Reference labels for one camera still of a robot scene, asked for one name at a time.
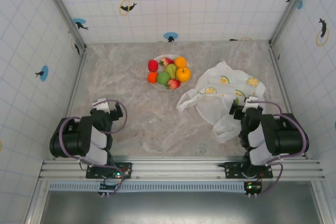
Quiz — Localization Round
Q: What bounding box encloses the wrinkled green round fruit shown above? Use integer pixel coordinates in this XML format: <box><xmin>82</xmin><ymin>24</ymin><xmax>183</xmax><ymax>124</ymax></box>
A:
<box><xmin>156</xmin><ymin>71</ymin><xmax>171</xmax><ymax>86</ymax></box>

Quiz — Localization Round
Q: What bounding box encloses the penguin blue disc sticker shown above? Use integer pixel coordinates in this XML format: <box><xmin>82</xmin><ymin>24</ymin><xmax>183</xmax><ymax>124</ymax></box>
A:
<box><xmin>163</xmin><ymin>31</ymin><xmax>179</xmax><ymax>43</ymax></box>

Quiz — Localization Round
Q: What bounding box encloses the small orange tangerine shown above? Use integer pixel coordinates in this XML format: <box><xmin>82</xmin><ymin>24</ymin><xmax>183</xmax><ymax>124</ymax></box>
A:
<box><xmin>146</xmin><ymin>71</ymin><xmax>158</xmax><ymax>84</ymax></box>

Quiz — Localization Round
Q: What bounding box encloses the white grid pattern plate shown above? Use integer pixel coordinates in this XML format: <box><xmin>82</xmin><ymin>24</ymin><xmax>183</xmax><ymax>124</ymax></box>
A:
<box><xmin>145</xmin><ymin>54</ymin><xmax>192</xmax><ymax>92</ymax></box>

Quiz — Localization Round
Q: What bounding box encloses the wrinkled orange fruit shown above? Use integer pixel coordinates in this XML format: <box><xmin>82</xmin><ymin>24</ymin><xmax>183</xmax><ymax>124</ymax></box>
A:
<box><xmin>174</xmin><ymin>56</ymin><xmax>187</xmax><ymax>69</ymax></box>

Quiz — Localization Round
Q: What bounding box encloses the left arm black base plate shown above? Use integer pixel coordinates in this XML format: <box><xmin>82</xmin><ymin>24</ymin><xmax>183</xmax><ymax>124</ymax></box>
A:
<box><xmin>86</xmin><ymin>161</ymin><xmax>133</xmax><ymax>180</ymax></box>

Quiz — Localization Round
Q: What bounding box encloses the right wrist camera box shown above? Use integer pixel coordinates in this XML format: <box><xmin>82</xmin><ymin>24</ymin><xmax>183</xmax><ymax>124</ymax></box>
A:
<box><xmin>244</xmin><ymin>96</ymin><xmax>264</xmax><ymax>110</ymax></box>

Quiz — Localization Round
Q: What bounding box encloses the white lemon print plastic bag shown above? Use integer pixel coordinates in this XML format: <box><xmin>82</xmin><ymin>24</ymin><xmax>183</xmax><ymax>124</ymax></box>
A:
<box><xmin>176</xmin><ymin>60</ymin><xmax>266</xmax><ymax>144</ymax></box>

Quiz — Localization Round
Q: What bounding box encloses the green toy pear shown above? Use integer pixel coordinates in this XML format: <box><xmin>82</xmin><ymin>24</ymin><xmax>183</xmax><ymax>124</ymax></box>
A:
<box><xmin>164</xmin><ymin>63</ymin><xmax>178</xmax><ymax>77</ymax></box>

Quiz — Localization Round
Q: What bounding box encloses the aluminium mounting rail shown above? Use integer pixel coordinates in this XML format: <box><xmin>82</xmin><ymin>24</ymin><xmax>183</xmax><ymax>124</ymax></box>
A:
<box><xmin>39</xmin><ymin>155</ymin><xmax>325</xmax><ymax>182</ymax></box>

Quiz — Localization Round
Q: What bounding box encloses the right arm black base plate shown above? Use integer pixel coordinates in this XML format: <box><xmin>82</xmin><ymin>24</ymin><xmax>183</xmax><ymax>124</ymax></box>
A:
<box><xmin>217</xmin><ymin>161</ymin><xmax>274</xmax><ymax>180</ymax></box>

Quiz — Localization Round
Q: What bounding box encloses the white slotted cable duct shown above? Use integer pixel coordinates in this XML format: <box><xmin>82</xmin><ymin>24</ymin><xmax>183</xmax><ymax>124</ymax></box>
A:
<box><xmin>48</xmin><ymin>181</ymin><xmax>249</xmax><ymax>192</ymax></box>

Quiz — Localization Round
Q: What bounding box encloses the aluminium corner post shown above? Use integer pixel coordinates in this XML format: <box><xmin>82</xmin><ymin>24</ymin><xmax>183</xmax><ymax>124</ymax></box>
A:
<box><xmin>269</xmin><ymin>0</ymin><xmax>316</xmax><ymax>46</ymax></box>
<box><xmin>36</xmin><ymin>0</ymin><xmax>89</xmax><ymax>53</ymax></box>

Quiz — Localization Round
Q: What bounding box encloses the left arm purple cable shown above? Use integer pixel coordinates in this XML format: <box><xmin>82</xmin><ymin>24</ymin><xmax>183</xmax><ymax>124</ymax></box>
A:
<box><xmin>58</xmin><ymin>99</ymin><xmax>128</xmax><ymax>167</ymax></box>

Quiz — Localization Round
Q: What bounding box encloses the yellow toy apple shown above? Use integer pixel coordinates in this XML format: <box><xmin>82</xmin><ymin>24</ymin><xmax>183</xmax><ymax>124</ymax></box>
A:
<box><xmin>175</xmin><ymin>66</ymin><xmax>192</xmax><ymax>82</ymax></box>

